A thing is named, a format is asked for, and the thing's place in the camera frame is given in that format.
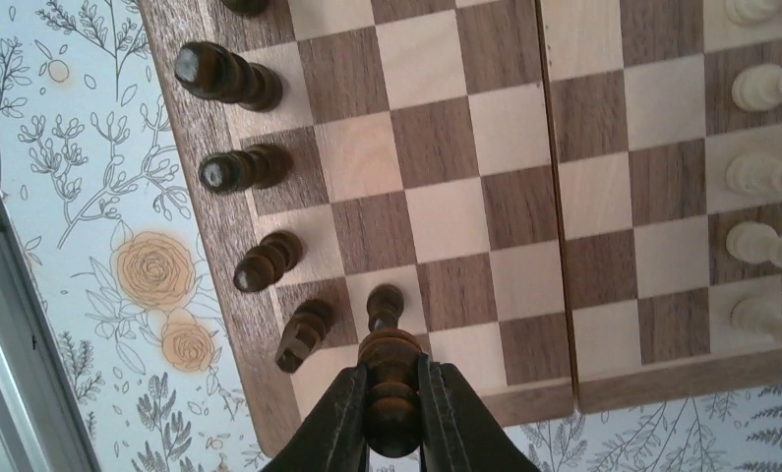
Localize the dark chess piece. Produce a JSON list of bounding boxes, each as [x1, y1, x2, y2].
[[366, 284, 404, 332], [358, 328, 423, 458], [274, 299, 334, 374]]

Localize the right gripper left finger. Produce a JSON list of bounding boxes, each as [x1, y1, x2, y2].
[[262, 365, 368, 472]]

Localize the floral patterned table mat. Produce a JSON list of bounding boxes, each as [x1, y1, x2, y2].
[[0, 1, 782, 471]]

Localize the white chess pieces row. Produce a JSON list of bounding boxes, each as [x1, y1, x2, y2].
[[725, 1, 782, 345]]

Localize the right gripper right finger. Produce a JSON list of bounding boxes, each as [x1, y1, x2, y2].
[[417, 354, 538, 472]]

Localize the dark chess pawn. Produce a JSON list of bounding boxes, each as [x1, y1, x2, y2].
[[198, 144, 291, 195], [221, 0, 270, 17], [173, 41, 283, 112], [232, 231, 303, 293]]

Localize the aluminium mounting rail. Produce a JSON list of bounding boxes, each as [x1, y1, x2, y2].
[[0, 192, 98, 471]]

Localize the wooden chessboard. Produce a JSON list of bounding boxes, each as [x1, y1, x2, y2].
[[140, 1, 782, 456]]

